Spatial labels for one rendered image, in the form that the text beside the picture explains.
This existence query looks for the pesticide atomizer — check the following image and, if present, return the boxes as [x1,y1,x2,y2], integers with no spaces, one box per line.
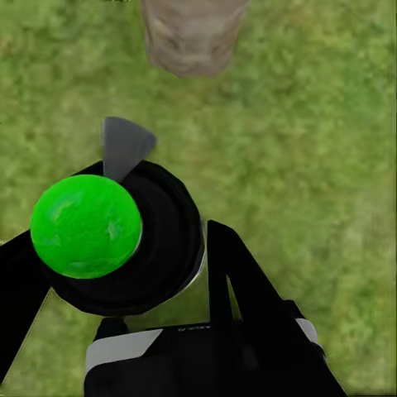
[30,116,207,318]

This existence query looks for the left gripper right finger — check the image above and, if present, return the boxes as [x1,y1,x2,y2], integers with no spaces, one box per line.
[205,221,347,397]

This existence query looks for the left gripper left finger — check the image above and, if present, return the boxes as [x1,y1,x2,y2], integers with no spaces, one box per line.
[0,229,50,385]

